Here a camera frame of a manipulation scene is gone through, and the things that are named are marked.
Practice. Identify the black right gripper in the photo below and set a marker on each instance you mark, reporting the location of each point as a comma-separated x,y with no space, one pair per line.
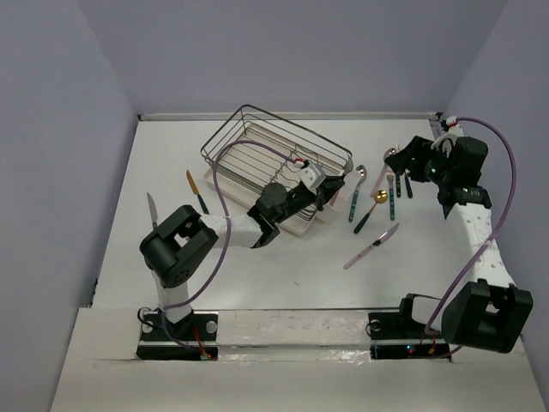
419,149

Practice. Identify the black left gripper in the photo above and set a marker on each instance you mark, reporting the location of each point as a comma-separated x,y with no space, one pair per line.
324,191

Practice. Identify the silver spoon pink handle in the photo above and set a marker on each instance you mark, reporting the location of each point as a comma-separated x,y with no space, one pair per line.
382,174

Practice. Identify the silver fork teal handle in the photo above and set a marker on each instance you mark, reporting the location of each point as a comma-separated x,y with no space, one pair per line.
390,176

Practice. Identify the gold knife green handle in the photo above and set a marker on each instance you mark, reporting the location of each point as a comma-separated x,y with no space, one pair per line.
196,192

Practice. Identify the gold fork green handle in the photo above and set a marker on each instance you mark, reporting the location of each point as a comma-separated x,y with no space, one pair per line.
408,186

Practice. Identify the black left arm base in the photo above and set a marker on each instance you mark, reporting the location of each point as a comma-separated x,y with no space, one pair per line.
194,338

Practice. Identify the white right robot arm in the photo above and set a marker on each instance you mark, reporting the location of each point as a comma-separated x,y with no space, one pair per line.
483,308

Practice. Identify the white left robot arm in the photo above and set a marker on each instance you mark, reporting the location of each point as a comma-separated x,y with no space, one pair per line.
175,249

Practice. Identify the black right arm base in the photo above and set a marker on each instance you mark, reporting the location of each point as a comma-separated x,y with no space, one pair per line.
395,335

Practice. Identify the white cutlery holder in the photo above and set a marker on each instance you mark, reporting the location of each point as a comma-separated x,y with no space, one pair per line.
340,199

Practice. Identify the cream drip tray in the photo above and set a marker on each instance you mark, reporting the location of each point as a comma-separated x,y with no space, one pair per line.
231,184

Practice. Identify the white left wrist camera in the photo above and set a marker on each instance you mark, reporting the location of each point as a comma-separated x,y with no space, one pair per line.
310,174

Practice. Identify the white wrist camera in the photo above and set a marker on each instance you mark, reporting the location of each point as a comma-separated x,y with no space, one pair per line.
454,131
310,174

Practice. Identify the silver spoon teal handle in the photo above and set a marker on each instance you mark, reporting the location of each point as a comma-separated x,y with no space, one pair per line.
361,169

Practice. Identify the gold spoon green handle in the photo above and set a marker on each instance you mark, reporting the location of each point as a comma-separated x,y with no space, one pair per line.
380,197

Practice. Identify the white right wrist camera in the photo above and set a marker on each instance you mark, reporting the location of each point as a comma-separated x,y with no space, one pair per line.
454,131

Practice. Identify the silver knife pink handle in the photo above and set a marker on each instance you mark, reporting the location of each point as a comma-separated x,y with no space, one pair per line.
378,242

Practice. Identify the silver knife dark handle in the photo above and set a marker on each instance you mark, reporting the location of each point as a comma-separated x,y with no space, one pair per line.
152,210

